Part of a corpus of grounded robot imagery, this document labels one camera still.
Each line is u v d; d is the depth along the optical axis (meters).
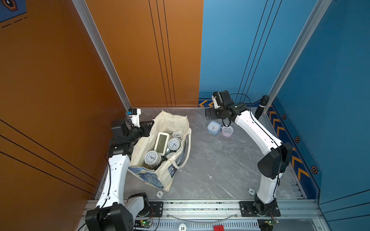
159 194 0.79
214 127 1.03
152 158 0.78
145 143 0.72
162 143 0.84
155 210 0.73
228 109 0.60
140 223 0.71
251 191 0.79
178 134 0.89
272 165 0.47
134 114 0.65
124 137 0.57
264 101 0.86
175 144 0.87
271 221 0.70
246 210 0.72
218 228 0.67
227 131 1.02
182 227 0.63
